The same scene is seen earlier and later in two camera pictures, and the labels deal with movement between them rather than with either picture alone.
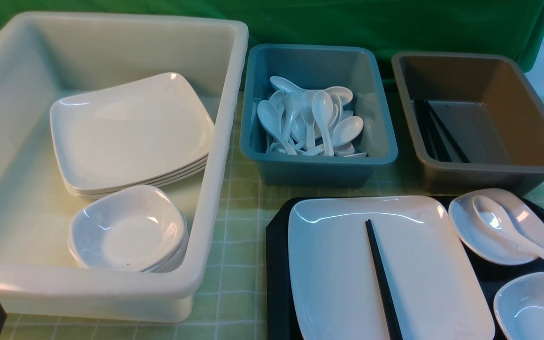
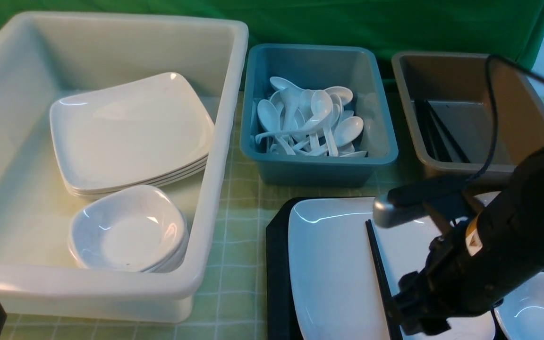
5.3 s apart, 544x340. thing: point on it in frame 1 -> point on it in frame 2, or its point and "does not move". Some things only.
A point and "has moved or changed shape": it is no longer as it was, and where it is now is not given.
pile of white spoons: (311, 122) does not move
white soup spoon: (494, 217) has moved or changed shape
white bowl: (536, 306) does not move
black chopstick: (394, 329) does not move
